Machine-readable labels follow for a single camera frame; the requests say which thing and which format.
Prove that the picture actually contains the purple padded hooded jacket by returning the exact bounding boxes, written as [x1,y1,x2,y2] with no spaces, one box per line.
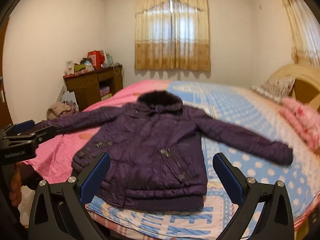
[37,91,293,212]

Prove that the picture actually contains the beige clothes pile on floor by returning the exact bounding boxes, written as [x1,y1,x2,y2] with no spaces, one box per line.
[46,102,76,120]

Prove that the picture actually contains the person left hand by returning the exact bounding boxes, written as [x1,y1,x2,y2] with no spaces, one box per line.
[9,163,22,207]

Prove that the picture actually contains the brown wooden wardrobe door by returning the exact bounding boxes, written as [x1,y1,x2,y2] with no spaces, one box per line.
[0,18,12,128]

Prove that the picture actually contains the pink knitted blanket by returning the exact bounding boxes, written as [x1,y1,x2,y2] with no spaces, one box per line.
[19,80,171,185]

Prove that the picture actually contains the white paper bag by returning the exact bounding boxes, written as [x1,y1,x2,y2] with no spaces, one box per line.
[57,85,79,112]

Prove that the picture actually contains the small white card box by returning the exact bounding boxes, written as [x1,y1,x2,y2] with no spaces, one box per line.
[66,60,74,75]

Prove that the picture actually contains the dark wooden desk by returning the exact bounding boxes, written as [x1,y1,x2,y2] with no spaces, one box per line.
[63,65,123,111]

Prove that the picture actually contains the pink folded quilt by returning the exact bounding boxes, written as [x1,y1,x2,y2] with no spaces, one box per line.
[278,98,319,154]

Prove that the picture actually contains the blue polka dot bed sheet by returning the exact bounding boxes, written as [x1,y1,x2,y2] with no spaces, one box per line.
[87,82,319,239]

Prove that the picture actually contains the red gift box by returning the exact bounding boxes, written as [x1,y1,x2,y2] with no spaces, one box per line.
[87,50,105,69]

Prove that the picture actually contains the grey patterned pillow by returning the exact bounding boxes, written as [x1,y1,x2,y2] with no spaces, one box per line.
[251,77,296,104]

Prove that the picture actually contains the cream wooden headboard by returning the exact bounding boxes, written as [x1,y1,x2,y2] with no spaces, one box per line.
[270,64,319,111]

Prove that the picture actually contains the beige patterned window curtain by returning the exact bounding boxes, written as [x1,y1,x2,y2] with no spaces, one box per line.
[135,0,211,72]

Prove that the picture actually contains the beige side window curtain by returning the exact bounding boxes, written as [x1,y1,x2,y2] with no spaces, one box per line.
[281,0,319,68]

